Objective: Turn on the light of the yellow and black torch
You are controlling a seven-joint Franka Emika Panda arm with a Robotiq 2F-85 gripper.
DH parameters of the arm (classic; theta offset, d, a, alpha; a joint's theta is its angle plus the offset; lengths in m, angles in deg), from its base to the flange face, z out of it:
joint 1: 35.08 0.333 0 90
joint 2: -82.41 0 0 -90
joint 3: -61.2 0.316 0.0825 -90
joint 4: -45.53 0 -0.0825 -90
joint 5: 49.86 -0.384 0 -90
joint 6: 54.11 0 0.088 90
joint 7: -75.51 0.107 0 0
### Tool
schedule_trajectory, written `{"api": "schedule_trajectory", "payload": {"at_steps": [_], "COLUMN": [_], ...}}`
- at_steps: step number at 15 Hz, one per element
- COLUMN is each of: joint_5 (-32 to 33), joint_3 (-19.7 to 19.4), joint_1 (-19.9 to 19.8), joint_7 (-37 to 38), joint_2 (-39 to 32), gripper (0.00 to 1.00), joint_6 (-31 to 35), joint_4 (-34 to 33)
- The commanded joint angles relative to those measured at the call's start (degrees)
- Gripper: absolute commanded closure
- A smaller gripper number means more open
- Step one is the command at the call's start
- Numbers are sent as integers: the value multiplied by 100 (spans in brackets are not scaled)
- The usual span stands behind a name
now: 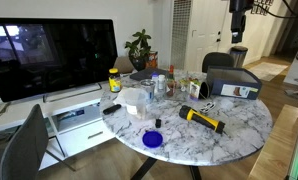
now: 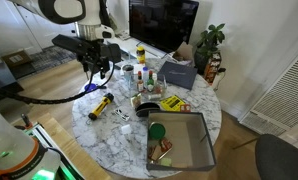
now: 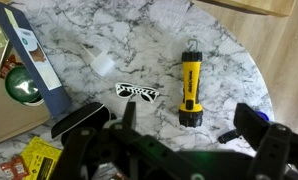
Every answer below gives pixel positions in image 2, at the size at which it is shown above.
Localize papers stack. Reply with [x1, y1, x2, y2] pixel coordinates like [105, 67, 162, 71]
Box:
[116, 30, 132, 41]

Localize brown orange packet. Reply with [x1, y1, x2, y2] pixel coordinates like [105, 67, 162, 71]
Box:
[147, 144, 164, 163]

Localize small green and white box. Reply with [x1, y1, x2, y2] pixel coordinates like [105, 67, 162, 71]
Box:
[130, 93, 143, 110]

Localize green potted plant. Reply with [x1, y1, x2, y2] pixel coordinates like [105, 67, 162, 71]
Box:
[193, 23, 227, 75]

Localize white bottle with blue cap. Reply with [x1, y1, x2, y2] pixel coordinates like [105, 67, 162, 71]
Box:
[141, 66, 150, 85]

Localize white television stand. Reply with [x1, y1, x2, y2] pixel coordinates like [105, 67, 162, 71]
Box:
[103, 31, 177, 62]

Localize blue round lid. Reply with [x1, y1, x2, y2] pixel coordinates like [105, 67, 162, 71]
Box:
[83, 83, 99, 93]

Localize small white tube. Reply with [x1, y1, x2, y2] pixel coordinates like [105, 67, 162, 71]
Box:
[147, 93, 163, 101]

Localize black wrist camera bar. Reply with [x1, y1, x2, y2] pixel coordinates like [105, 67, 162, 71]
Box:
[51, 34, 90, 56]

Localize wooden robot mounting platform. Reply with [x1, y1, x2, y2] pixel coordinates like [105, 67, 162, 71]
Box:
[11, 112, 112, 180]

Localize black side table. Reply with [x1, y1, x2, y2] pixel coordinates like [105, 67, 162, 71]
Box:
[0, 60, 25, 103]

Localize open brown cardboard box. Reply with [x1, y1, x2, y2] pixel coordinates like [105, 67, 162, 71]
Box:
[173, 41, 195, 67]

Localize black lever with red base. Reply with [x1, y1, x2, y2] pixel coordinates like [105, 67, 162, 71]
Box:
[20, 113, 34, 130]

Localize grey open cardboard box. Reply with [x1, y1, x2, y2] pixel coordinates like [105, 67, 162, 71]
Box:
[145, 110, 218, 172]

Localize aluminium rail with green light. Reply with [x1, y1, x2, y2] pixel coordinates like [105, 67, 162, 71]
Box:
[22, 122, 85, 180]

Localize yellow flat box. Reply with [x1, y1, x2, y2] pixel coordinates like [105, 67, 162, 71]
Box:
[159, 94, 187, 112]

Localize clear plastic container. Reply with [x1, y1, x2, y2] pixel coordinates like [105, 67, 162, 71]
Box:
[130, 73, 167, 101]

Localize small orange packet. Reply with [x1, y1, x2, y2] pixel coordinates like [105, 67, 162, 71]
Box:
[179, 103, 192, 114]

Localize black television screen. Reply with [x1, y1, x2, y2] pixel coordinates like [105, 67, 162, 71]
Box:
[128, 0, 200, 54]

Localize grey patterned rug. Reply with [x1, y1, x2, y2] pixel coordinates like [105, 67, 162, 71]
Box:
[28, 45, 77, 73]

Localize dark grey chair seat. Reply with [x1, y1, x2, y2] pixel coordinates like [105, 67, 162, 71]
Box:
[254, 133, 298, 180]

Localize small black and white card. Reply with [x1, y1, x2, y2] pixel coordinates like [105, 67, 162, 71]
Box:
[114, 108, 131, 122]

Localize dark hanging clothes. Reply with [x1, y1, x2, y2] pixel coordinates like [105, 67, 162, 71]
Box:
[98, 0, 112, 28]

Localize red snack packet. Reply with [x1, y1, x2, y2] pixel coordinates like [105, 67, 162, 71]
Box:
[159, 138, 174, 153]

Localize small white cube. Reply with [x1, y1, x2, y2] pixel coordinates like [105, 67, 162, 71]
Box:
[121, 124, 133, 136]

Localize orange printed bag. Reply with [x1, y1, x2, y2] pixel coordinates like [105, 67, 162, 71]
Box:
[203, 52, 222, 85]

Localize green bottle with red cap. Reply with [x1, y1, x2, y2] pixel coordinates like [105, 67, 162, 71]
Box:
[146, 69, 156, 93]

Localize dark bowl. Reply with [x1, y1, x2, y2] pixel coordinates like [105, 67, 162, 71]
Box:
[135, 102, 161, 118]

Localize green round lid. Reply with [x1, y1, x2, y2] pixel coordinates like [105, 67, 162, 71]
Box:
[148, 122, 167, 141]

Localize dark blue flat box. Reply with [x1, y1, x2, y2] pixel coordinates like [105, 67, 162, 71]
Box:
[156, 60, 199, 91]

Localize light green small block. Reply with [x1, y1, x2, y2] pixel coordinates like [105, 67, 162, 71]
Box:
[160, 157, 173, 167]

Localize white wall vent grille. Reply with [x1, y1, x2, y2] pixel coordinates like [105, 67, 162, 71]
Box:
[239, 46, 298, 137]

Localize labelled brown cardboard box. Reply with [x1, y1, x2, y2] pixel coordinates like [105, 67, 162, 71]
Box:
[1, 49, 32, 70]

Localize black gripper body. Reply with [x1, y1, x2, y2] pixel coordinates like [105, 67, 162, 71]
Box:
[76, 39, 112, 70]

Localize red hot sauce bottle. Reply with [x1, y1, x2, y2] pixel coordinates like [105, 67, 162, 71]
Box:
[136, 70, 145, 93]

